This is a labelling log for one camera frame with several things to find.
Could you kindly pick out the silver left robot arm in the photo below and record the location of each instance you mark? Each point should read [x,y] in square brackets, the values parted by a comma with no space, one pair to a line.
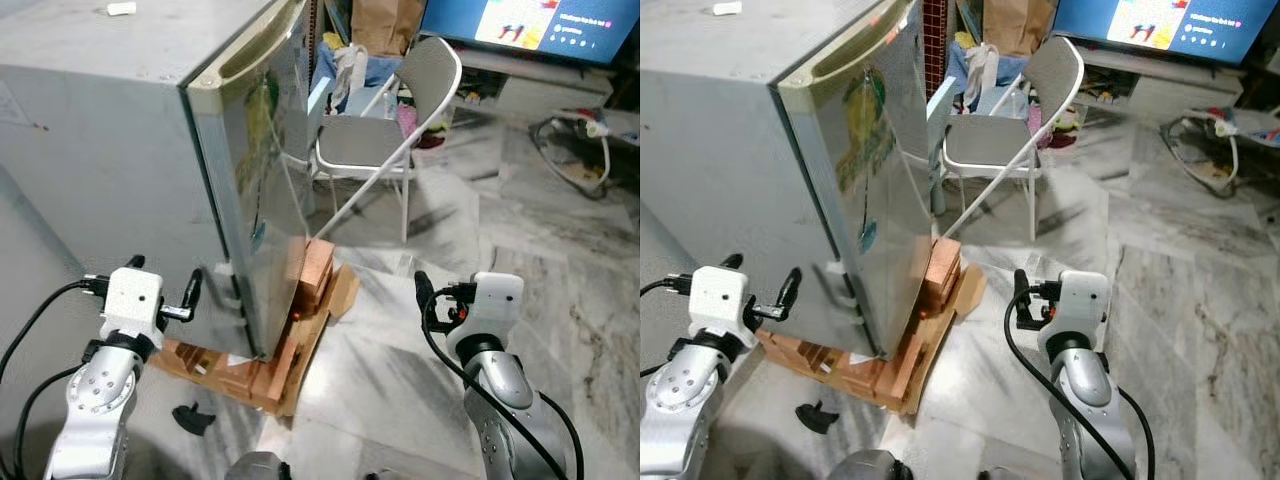
[685,400]
[100,395]

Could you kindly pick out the small silver fridge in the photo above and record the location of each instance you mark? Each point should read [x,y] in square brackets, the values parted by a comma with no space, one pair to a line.
[110,130]
[720,130]

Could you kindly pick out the tan wooden board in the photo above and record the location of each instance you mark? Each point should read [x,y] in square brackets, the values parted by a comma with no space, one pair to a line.
[335,300]
[960,300]

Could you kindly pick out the orange brick row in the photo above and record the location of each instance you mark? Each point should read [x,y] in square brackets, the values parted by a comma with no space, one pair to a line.
[215,372]
[840,368]

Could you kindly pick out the small black floor object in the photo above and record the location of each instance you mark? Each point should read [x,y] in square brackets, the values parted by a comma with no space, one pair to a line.
[193,418]
[817,416]

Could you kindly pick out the grey folding chair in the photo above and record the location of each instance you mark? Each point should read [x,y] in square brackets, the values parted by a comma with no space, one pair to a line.
[990,140]
[365,140]

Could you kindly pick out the pink cloth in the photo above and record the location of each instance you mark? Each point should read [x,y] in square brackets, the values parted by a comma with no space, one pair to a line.
[412,125]
[1060,125]

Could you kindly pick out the grey robot leg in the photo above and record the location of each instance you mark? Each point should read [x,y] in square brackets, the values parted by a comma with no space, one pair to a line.
[257,467]
[868,467]

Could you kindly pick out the blue cloth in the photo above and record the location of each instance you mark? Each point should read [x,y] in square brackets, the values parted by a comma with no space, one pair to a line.
[350,75]
[985,75]

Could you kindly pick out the white television shelf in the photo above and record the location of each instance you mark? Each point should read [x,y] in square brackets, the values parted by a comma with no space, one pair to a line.
[545,85]
[1175,90]

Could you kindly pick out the small white block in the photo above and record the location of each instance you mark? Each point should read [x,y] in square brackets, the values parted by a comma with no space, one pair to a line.
[121,8]
[728,8]

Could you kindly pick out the brown paper bag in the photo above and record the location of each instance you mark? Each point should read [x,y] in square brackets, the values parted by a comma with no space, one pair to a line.
[1020,25]
[385,25]

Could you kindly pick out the flat screen television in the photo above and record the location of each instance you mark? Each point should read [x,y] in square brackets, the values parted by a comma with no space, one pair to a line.
[1160,25]
[530,25]

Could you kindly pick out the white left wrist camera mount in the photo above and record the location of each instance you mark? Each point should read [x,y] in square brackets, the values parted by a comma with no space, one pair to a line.
[132,298]
[722,298]

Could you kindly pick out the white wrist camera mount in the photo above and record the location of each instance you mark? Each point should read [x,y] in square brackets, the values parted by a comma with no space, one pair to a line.
[132,298]
[498,300]
[1085,298]
[722,298]

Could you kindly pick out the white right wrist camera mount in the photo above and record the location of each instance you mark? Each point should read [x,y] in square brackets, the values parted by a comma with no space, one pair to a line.
[1085,298]
[498,300]

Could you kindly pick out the black frame baby bouncer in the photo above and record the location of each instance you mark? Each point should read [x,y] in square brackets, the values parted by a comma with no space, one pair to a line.
[1215,125]
[590,125]

